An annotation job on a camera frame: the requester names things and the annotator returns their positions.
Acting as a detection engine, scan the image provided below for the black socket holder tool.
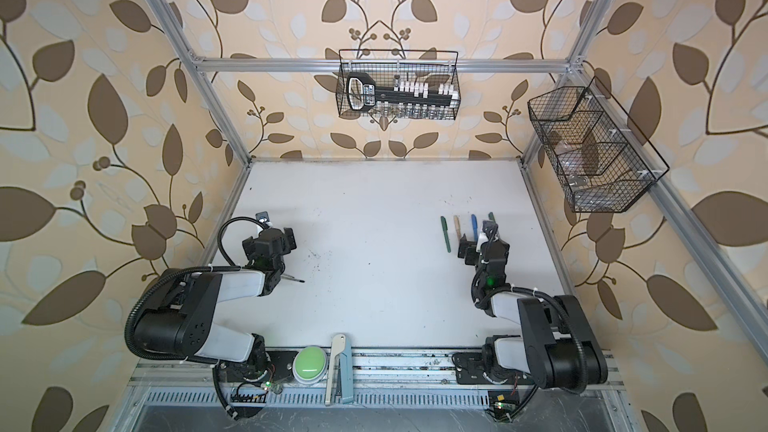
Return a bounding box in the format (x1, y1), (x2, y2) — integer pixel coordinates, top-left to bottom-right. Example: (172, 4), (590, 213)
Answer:
(336, 71), (461, 115)

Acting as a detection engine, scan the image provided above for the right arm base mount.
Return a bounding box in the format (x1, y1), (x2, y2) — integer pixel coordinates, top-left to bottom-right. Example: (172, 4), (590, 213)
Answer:
(451, 349), (534, 387)

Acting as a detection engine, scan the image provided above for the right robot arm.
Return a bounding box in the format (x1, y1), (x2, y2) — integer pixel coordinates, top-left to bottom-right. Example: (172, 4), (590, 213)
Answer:
(457, 221), (608, 394)

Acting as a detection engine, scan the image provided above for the wire basket right wall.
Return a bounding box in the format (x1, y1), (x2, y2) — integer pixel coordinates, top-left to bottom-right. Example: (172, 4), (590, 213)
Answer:
(527, 77), (669, 213)

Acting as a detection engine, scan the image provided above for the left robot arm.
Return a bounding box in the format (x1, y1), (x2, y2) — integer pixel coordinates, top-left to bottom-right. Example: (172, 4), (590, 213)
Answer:
(124, 213), (297, 372)

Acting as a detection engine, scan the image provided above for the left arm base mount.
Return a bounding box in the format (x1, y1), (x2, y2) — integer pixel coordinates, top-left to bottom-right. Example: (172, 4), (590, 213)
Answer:
(214, 349), (298, 383)

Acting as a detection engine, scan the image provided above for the blue pen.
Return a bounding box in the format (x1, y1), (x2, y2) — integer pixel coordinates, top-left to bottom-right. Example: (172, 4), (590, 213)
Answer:
(470, 214), (480, 245)

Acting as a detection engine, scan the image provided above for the wire basket wall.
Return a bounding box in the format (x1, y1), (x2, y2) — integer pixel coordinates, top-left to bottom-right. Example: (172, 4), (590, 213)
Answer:
(527, 77), (669, 213)
(335, 47), (462, 121)

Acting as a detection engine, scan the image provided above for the beige blue handled tool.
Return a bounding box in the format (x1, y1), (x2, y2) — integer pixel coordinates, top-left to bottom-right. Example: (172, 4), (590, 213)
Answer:
(324, 333), (354, 407)

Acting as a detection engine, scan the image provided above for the aluminium front rail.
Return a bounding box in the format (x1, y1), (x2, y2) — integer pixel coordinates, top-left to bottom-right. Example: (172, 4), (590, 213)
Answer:
(128, 346), (625, 391)

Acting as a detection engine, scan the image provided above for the green push button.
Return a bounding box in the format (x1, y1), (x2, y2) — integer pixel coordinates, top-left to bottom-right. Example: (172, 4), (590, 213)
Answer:
(292, 346), (328, 385)

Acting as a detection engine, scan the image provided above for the beige pen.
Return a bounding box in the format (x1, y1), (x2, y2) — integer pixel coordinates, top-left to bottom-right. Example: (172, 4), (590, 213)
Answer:
(453, 215), (464, 243)

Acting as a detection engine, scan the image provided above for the wire basket back wall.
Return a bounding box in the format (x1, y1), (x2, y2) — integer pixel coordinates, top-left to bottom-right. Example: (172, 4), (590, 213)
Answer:
(335, 47), (462, 121)

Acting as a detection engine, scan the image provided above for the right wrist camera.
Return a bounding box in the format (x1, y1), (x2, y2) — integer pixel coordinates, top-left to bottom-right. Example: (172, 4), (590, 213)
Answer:
(477, 220), (499, 251)

